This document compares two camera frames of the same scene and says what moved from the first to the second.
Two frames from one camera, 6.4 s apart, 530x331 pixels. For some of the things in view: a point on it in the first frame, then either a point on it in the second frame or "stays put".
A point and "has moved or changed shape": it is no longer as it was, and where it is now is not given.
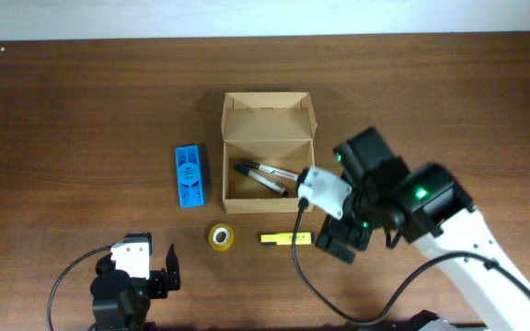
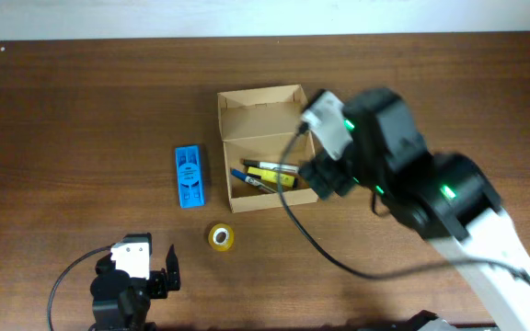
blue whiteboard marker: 262,179 has moved or changed shape
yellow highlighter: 286,238 → 272,176
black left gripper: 158,278 stays put
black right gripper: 332,226 → 323,165
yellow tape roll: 221,236 stays put
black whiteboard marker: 271,170 has moved or changed shape
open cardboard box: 271,129 stays put
